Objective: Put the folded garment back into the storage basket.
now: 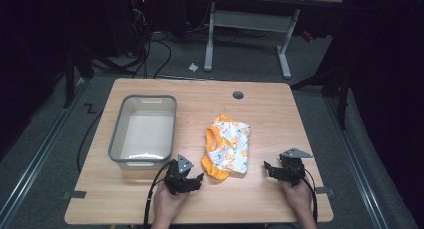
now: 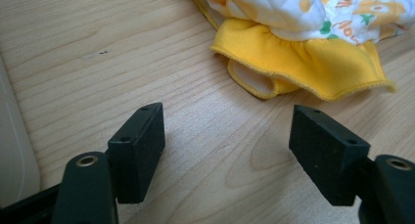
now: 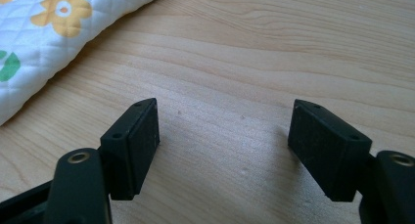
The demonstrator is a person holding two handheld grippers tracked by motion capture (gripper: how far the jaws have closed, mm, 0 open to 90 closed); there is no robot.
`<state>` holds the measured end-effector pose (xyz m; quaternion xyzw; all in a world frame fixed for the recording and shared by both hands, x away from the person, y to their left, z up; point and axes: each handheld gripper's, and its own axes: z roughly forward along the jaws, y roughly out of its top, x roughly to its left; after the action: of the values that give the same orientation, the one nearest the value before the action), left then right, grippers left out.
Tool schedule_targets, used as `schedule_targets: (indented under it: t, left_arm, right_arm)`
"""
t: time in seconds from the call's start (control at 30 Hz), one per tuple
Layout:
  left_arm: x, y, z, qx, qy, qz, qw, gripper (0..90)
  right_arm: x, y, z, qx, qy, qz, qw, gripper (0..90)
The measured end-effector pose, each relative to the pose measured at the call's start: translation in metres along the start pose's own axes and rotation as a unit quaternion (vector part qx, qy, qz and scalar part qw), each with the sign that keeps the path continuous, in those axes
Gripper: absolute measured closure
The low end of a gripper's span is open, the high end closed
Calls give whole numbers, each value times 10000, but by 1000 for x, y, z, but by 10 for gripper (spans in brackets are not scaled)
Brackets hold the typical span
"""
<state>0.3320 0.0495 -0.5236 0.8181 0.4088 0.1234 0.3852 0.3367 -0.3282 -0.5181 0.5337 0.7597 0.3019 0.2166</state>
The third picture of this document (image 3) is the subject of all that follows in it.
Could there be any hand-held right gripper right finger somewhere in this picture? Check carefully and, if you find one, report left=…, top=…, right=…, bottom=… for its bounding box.
left=287, top=98, right=373, bottom=203

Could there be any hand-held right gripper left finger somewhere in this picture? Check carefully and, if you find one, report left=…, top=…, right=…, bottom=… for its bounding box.
left=98, top=97, right=161, bottom=202

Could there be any white quilted floral blanket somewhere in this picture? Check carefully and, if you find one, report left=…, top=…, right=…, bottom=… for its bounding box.
left=0, top=0, right=171, bottom=126

